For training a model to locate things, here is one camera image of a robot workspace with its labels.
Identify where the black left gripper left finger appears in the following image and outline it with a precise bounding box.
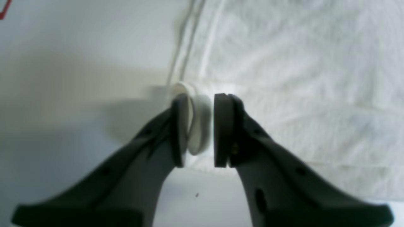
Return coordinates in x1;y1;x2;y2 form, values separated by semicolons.
12;94;189;227

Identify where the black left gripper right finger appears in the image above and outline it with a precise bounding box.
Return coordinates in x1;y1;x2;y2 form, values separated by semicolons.
213;93;394;227

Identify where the white printed T-shirt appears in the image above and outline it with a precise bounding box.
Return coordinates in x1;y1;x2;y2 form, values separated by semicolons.
169;0;404;201

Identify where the red tape rectangle marking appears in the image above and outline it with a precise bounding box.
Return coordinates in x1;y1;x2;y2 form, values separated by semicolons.
0;0;12;20

